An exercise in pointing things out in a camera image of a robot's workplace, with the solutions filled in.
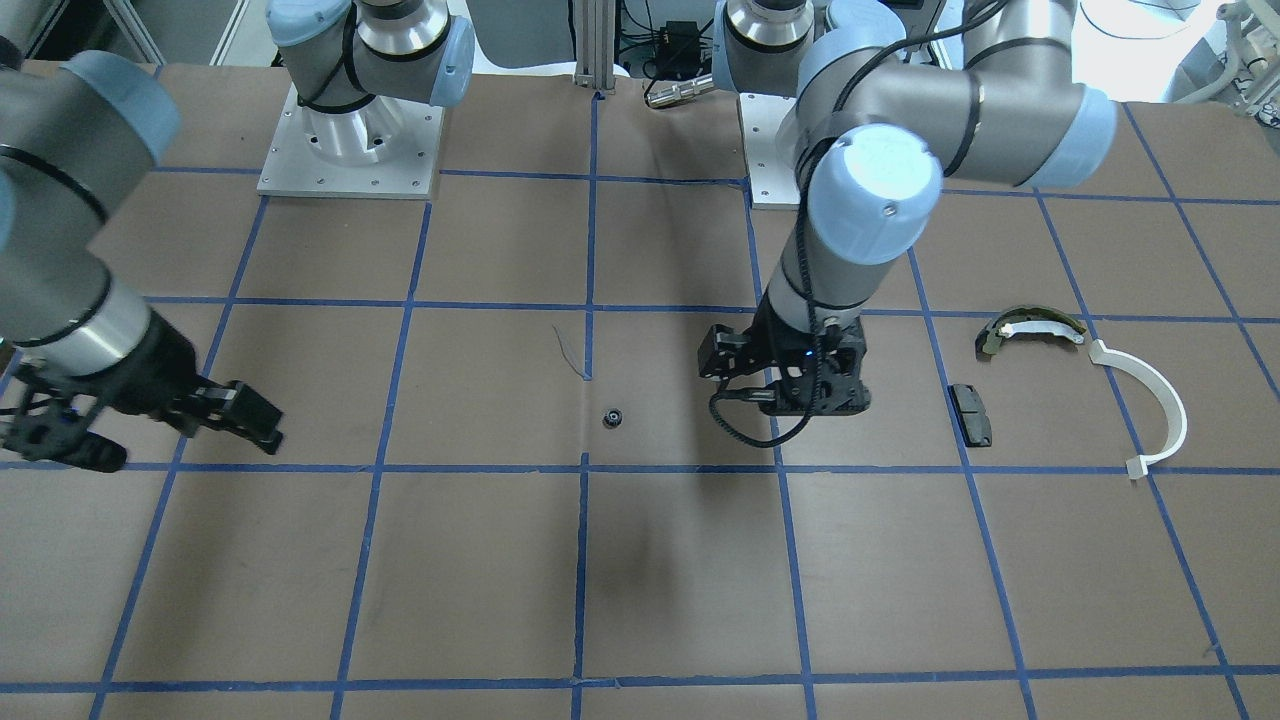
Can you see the black brake pad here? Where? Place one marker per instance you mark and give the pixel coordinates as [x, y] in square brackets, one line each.
[971, 415]

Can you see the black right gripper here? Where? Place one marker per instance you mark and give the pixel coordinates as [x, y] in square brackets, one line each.
[152, 368]

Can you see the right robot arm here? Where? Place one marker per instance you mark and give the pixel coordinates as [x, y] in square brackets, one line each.
[77, 143]

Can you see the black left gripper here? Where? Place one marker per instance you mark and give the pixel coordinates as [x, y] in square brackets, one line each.
[768, 342]

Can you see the aluminium frame post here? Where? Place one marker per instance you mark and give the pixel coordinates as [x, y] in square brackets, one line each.
[593, 32]

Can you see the brown grid table mat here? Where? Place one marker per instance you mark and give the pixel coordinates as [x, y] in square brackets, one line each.
[449, 530]

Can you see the olive curved brake shoe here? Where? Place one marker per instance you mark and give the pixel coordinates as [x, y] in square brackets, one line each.
[1027, 321]

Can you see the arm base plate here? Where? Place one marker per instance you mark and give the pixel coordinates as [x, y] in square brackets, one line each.
[388, 150]
[769, 138]

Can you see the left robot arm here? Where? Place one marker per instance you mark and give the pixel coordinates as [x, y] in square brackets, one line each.
[875, 138]

